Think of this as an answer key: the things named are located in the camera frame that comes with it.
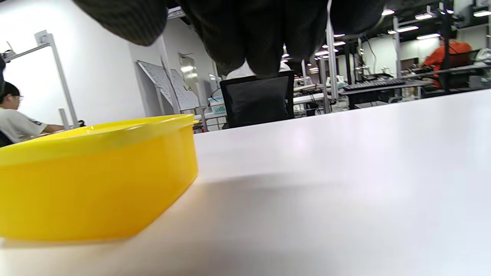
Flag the person's right hand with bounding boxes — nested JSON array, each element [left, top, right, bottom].
[[73, 0, 388, 77]]

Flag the leaning white boards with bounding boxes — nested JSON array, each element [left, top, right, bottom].
[[137, 59, 200, 112]]

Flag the black mesh office chair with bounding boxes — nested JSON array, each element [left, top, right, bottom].
[[220, 71, 295, 129]]

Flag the row of ceiling lights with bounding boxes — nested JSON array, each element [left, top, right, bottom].
[[282, 6, 491, 73]]

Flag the grey metal frame post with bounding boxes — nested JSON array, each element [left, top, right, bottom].
[[0, 30, 80, 129]]

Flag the dark grey desk top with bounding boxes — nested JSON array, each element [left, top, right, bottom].
[[339, 79, 434, 110]]

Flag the aluminium frame post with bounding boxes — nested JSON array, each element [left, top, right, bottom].
[[325, 15, 340, 101]]

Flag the yellow plastic food container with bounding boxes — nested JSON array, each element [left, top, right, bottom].
[[0, 125, 199, 243]]

